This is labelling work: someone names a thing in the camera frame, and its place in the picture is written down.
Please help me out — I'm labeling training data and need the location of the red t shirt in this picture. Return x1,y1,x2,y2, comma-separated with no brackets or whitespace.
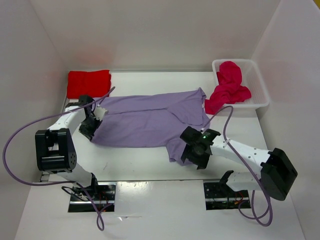
66,70,111,99

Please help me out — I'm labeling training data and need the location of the lilac t shirt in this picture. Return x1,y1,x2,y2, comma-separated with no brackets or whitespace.
91,88,209,165

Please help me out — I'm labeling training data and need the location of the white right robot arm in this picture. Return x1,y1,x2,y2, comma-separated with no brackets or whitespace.
180,126,298,201

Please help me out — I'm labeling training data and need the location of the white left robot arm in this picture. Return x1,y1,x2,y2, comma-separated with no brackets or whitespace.
35,95,108,196

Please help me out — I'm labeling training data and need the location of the magenta t shirt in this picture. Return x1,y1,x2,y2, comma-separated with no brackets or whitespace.
204,61,252,115

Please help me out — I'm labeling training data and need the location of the white plastic basket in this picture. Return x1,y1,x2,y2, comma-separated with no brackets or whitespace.
212,59,270,110

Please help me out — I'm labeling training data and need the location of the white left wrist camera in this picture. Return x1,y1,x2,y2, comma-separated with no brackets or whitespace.
94,106,108,121

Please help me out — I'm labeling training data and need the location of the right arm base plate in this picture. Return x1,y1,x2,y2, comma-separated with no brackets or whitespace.
203,180,251,211

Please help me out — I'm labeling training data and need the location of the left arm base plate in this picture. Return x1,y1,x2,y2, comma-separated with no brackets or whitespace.
61,181,117,213

